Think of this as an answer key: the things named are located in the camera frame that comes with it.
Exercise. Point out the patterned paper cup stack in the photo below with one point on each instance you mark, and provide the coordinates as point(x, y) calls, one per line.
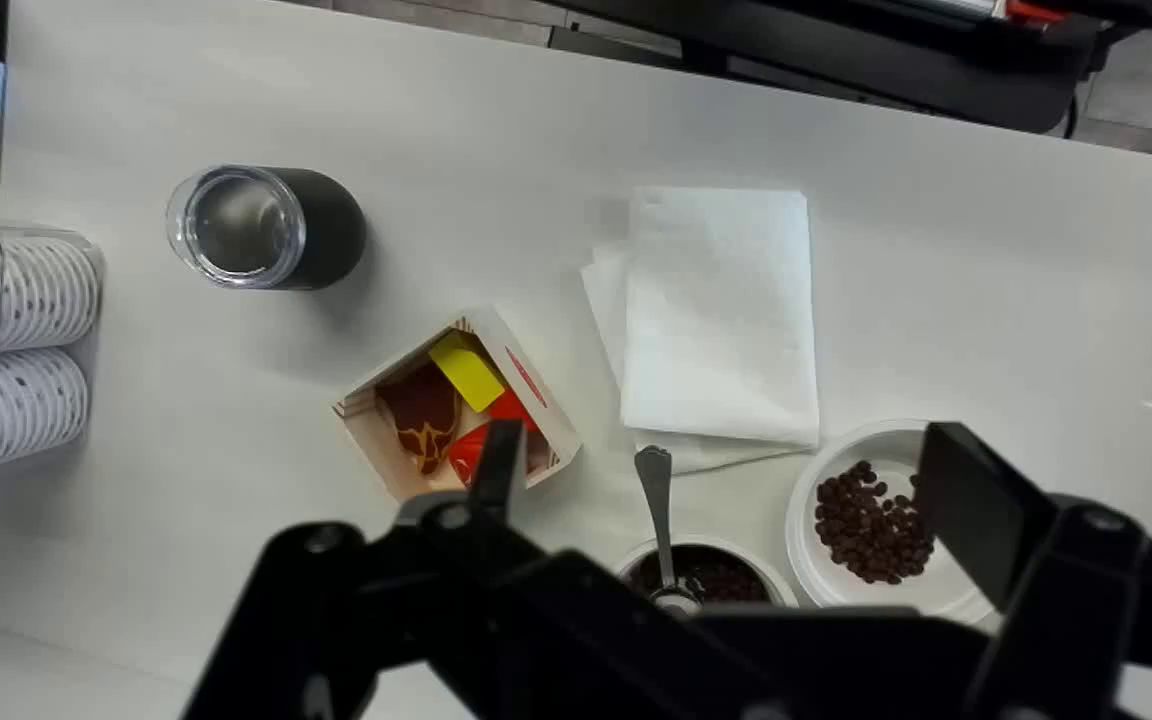
point(49, 290)
point(41, 401)

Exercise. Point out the white bowl of coffee beans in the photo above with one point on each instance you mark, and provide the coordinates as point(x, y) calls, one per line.
point(856, 537)

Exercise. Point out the wooden box with packets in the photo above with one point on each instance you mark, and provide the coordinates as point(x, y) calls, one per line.
point(422, 414)

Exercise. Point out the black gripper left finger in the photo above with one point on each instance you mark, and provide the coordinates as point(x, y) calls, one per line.
point(503, 471)

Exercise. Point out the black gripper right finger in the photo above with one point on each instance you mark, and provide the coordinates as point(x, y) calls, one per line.
point(981, 510)

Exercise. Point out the metal spoon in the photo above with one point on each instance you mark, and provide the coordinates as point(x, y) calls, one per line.
point(654, 465)

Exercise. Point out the white bowl with dark grounds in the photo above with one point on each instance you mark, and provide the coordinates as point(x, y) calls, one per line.
point(706, 577)

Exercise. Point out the white paper wipe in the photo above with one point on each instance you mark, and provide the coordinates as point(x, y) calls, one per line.
point(711, 328)

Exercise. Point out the black tumbler with clear lid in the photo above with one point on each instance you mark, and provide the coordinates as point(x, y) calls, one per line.
point(245, 227)

